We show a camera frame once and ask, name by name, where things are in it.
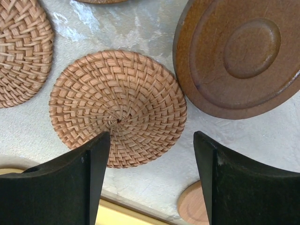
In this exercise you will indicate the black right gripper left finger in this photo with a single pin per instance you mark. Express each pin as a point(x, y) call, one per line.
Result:
point(62, 191)

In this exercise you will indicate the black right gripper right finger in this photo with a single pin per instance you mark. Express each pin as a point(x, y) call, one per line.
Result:
point(238, 190)

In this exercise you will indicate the light wooden round coaster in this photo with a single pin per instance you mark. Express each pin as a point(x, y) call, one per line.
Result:
point(191, 206)

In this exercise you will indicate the small woven rattan coaster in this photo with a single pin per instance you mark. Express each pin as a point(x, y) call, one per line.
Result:
point(134, 98)

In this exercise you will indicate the dark brown wooden coaster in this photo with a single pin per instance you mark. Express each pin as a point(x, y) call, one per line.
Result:
point(101, 1)
point(236, 59)

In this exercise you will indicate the large woven rattan coaster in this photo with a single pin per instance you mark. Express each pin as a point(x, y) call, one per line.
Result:
point(26, 50)

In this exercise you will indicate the yellow plastic tray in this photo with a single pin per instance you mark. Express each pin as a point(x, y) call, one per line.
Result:
point(107, 214)

